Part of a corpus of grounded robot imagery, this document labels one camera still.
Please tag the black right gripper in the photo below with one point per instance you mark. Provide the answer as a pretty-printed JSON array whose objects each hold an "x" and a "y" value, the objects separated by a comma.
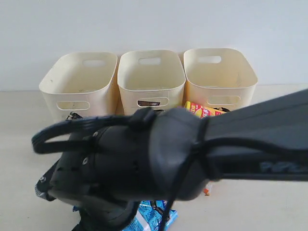
[{"x": 106, "y": 183}]

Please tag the purple small box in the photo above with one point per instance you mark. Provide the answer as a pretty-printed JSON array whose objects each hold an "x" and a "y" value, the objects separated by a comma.
[{"x": 147, "y": 103}]

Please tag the yellow Lays chips can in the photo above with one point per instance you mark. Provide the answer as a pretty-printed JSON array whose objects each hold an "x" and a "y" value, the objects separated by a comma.
[{"x": 202, "y": 111}]

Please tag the blue noodle packet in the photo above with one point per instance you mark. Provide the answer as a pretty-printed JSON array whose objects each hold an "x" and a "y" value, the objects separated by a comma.
[{"x": 148, "y": 217}]

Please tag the orange noodle packet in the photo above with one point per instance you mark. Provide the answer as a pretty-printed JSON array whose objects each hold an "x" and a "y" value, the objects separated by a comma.
[{"x": 207, "y": 189}]

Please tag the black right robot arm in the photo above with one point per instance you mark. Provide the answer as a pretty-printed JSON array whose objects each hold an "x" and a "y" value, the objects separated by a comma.
[{"x": 265, "y": 141}]

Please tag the cream bin triangle mark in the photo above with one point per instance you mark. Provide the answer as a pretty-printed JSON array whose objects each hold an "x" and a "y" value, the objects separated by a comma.
[{"x": 83, "y": 83}]

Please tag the cream bin square mark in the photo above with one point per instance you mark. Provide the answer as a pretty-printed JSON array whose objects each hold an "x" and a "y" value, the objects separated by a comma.
[{"x": 155, "y": 75}]

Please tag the cream bin circle mark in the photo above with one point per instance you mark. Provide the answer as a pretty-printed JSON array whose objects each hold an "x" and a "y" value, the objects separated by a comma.
[{"x": 218, "y": 77}]

